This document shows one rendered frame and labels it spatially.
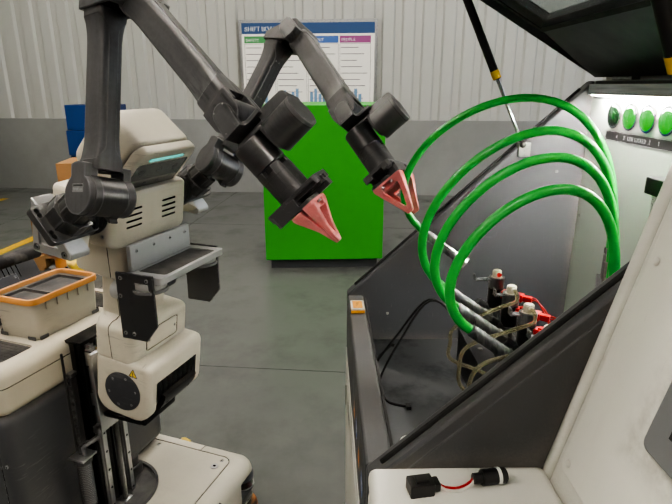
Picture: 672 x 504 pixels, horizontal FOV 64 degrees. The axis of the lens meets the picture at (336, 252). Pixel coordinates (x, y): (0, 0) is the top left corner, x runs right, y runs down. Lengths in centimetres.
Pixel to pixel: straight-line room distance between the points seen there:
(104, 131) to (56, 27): 763
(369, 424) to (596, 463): 33
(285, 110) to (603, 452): 58
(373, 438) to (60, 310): 103
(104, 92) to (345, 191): 330
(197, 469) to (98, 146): 113
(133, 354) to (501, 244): 92
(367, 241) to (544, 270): 309
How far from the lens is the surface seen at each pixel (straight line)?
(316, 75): 129
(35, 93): 889
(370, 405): 90
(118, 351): 141
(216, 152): 141
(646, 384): 63
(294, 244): 438
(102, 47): 115
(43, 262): 498
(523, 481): 75
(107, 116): 112
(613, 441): 66
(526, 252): 138
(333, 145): 423
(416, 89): 747
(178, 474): 189
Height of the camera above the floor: 144
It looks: 17 degrees down
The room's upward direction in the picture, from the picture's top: straight up
